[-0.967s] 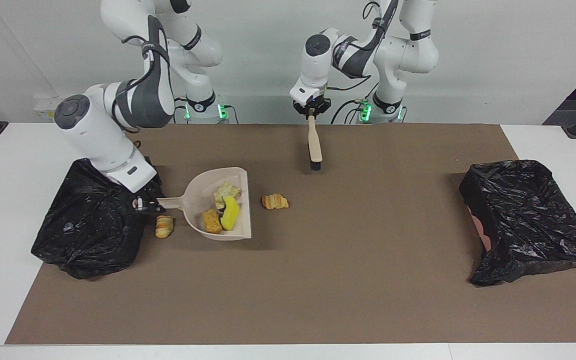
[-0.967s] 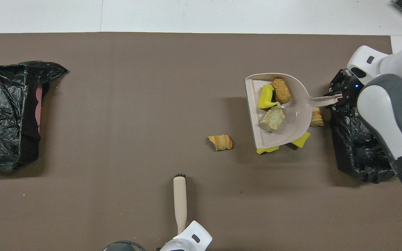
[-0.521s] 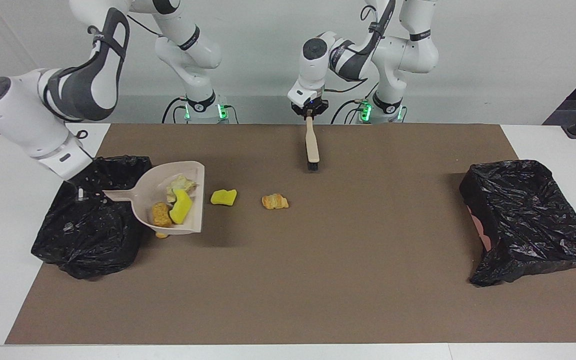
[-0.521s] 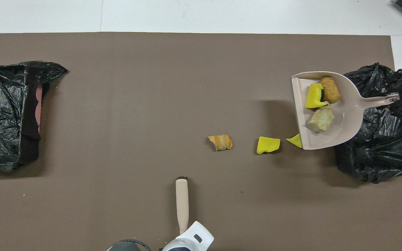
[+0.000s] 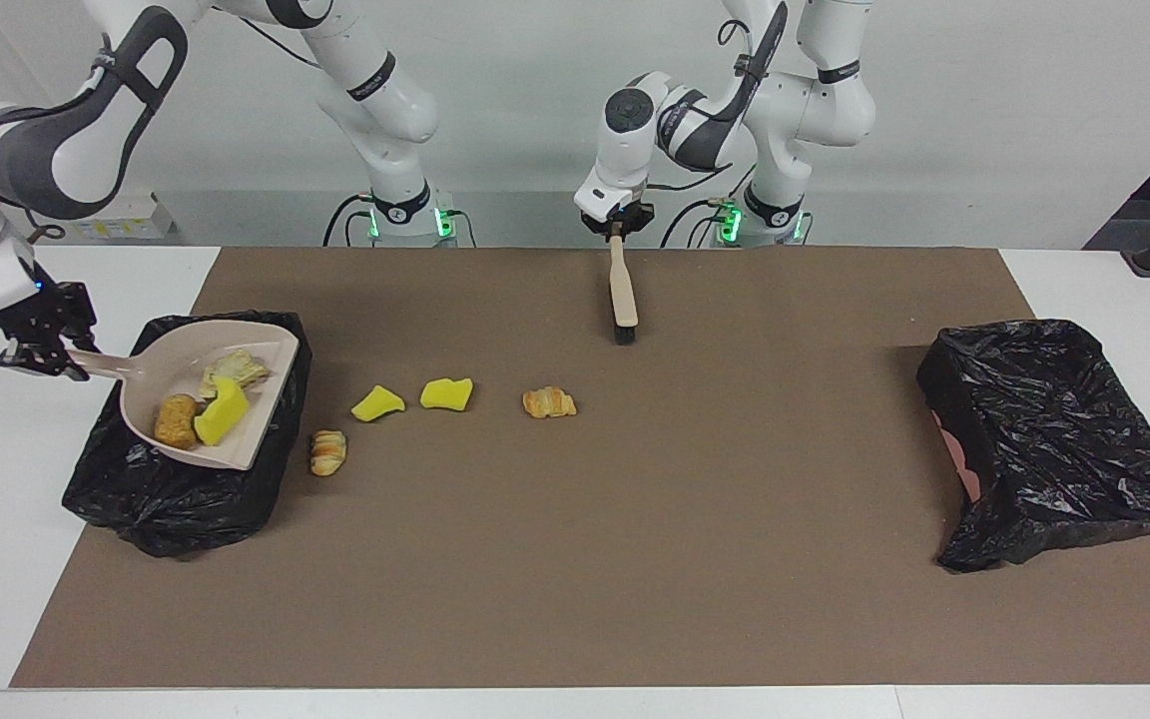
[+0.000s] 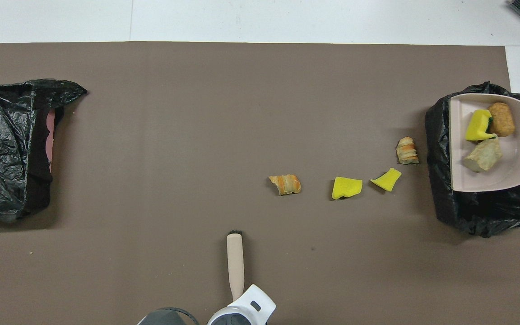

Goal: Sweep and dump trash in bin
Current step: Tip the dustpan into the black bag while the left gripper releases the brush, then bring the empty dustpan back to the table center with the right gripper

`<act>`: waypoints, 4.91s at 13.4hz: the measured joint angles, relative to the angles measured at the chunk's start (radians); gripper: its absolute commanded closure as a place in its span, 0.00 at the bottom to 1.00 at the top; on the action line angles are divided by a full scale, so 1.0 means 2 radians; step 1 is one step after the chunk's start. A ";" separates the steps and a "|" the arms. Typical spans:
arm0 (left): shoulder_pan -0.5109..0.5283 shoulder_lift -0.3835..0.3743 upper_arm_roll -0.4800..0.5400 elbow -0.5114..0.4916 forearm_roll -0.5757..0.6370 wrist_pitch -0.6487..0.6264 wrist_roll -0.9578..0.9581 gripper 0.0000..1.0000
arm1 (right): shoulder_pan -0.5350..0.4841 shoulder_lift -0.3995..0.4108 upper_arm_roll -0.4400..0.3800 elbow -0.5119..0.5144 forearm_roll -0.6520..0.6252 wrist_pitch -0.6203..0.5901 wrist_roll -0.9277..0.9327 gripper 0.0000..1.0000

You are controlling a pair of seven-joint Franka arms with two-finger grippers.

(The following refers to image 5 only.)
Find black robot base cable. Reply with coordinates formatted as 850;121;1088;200
322;193;376;248
660;198;736;248

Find striped croissant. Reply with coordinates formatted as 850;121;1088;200
522;386;578;419
309;429;348;477

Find thick yellow sponge piece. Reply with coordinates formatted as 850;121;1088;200
420;377;474;411

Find yellow sponge wedge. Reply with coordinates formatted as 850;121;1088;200
351;384;407;423

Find black trash bag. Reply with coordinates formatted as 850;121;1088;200
62;310;313;559
916;319;1150;574

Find pink plastic bin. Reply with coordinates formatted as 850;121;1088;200
937;411;981;503

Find white wall socket box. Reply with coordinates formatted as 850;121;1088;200
69;193;177;241

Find brown corn cob bread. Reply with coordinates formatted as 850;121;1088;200
154;393;202;450

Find beige hand brush black bristles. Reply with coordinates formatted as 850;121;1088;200
608;235;640;347

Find beige plastic dustpan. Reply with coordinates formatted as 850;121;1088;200
66;310;301;471

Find yellow sponge piece green backing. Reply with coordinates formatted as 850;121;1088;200
194;375;250;447

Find brown paper table mat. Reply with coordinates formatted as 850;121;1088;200
11;247;1150;688

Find pale bread chunk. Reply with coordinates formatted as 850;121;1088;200
199;350;272;398

